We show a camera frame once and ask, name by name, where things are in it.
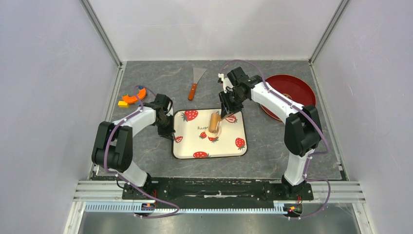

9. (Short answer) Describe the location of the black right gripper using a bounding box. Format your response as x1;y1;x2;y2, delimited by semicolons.
220;92;247;121

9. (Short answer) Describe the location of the wooden dough roller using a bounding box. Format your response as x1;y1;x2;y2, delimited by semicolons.
208;112;222;132

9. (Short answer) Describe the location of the white strawberry print tray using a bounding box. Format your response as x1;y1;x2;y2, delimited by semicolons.
172;109;248;159

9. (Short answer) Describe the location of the beige dough piece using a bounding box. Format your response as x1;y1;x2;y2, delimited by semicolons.
205;128;221;138

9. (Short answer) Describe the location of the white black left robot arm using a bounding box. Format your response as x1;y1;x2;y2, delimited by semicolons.
91;94;175;199

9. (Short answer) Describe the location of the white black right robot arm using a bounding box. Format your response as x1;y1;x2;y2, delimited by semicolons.
218;67;324;199

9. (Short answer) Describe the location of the orange curved toy block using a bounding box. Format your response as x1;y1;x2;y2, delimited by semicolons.
122;86;147;104

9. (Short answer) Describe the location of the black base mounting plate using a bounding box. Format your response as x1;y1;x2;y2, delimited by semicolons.
122;176;314;209

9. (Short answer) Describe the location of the yellow toy block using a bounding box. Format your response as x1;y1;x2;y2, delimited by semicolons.
117;101;130;108

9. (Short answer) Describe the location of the dark red round plate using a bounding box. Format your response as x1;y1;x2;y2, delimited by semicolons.
266;74;317;106

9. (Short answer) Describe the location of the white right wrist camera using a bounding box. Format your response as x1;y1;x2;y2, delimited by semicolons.
218;73;233;93

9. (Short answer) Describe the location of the metal scraper with wooden handle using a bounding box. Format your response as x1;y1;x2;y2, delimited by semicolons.
188;67;206;101

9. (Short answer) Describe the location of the light blue slotted cable duct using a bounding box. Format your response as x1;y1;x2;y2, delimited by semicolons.
85;201;287;215

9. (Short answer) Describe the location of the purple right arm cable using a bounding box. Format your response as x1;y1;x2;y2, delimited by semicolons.
219;59;332;221

